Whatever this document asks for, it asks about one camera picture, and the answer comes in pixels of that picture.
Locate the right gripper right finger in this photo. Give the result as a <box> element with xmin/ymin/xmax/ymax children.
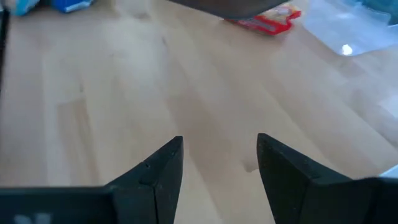
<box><xmin>256</xmin><ymin>133</ymin><xmax>354</xmax><ymax>224</ymax></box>

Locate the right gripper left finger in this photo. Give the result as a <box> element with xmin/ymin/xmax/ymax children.
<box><xmin>106</xmin><ymin>135</ymin><xmax>185</xmax><ymax>224</ymax></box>

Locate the red Maruchan ramen pack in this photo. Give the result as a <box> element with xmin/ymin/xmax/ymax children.
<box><xmin>224</xmin><ymin>2</ymin><xmax>303</xmax><ymax>36</ymax></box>

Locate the clear plastic bin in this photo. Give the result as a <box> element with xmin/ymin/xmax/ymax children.
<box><xmin>302</xmin><ymin>0</ymin><xmax>398</xmax><ymax>57</ymax></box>

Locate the black aluminium table frame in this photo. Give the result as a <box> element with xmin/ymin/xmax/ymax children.
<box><xmin>0</xmin><ymin>8</ymin><xmax>11</xmax><ymax>94</ymax></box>

